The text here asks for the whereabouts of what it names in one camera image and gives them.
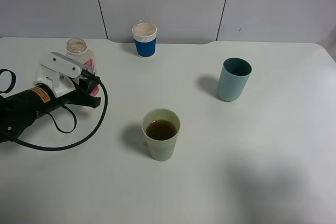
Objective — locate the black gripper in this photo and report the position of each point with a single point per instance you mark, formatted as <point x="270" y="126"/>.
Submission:
<point x="21" y="110"/>

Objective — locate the clear bottle with pink label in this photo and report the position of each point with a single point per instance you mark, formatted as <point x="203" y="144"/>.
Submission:
<point x="78" y="50"/>

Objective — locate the pale green plastic cup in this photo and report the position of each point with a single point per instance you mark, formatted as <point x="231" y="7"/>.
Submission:
<point x="161" y="128"/>

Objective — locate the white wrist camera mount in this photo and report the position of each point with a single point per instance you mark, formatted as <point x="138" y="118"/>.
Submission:
<point x="56" y="71"/>

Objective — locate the teal plastic cup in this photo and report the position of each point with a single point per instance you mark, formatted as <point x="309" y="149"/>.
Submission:
<point x="233" y="78"/>

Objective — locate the blue sleeved paper cup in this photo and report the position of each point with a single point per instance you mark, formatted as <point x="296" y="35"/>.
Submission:
<point x="144" y="35"/>

